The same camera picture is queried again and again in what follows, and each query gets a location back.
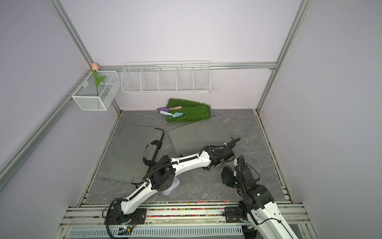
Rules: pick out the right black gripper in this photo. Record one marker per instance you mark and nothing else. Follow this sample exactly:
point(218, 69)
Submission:
point(226, 179)

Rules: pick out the grey laptop bag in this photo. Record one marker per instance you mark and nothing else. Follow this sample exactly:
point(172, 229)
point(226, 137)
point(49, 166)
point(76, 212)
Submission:
point(133, 154)
point(191, 138)

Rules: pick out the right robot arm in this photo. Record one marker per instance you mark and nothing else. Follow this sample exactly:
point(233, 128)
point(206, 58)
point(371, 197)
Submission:
point(257, 206)

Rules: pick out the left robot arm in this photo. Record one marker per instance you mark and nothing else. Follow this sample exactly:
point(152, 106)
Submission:
point(161, 178)

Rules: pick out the white computer mouse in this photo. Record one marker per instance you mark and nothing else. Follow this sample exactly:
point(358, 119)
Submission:
point(175, 184)

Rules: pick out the green artificial grass mat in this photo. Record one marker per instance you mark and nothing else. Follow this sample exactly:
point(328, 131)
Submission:
point(192, 111)

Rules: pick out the teal garden trowel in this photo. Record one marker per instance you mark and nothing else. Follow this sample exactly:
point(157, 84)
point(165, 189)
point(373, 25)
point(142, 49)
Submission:
point(175, 115)

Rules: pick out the purple pink garden trowel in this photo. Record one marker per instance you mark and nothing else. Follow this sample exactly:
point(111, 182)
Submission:
point(165, 109)

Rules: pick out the small white mesh basket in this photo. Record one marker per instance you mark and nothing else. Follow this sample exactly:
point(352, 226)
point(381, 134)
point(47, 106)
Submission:
point(86, 98)

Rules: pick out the pink artificial tulip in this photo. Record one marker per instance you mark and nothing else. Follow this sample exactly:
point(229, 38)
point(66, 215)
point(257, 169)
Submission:
point(97, 79)

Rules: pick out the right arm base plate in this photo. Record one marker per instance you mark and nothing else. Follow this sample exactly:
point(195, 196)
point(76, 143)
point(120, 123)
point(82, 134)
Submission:
point(235, 215)

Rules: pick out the white vented cable duct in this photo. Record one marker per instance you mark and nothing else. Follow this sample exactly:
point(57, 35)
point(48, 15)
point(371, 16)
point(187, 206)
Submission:
point(157, 232)

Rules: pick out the long white wire basket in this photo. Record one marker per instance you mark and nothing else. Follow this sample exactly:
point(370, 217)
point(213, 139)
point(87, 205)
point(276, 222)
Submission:
point(166, 80)

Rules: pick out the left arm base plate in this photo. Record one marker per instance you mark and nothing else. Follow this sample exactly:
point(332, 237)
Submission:
point(115, 217)

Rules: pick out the aluminium wall rail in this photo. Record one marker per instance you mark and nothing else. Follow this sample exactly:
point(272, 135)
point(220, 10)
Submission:
point(188, 64)

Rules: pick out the aluminium front rail frame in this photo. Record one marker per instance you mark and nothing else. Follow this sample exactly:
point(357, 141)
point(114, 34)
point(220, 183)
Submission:
point(158, 215)

